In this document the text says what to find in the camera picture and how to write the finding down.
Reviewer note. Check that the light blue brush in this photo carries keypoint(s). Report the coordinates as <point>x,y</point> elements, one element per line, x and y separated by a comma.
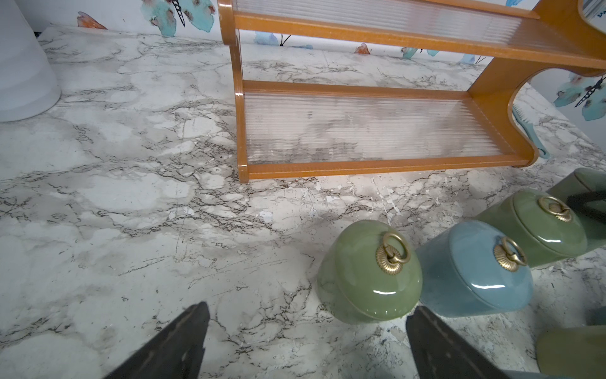
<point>528,128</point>

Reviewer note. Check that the wooden three-tier shelf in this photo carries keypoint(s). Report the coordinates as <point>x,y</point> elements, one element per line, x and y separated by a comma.
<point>293,130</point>

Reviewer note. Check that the potted flower plant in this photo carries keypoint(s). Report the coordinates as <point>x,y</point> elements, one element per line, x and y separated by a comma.
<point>29,85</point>

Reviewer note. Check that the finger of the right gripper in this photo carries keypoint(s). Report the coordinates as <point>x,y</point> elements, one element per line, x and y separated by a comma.
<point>580,203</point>

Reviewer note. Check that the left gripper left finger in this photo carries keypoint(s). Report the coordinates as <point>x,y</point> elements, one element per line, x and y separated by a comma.
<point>175,352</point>

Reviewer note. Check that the green canister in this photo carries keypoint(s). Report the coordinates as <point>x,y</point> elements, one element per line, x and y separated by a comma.
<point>580,181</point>
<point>371,274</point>
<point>544,227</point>

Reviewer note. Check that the blue canister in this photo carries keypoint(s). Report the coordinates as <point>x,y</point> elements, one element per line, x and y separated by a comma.
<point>474,269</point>

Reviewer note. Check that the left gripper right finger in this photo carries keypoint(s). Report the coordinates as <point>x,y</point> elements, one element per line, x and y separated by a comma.
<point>439,352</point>

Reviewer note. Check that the yellow tea canister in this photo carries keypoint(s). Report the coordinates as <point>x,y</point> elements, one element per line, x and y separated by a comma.
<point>572,352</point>

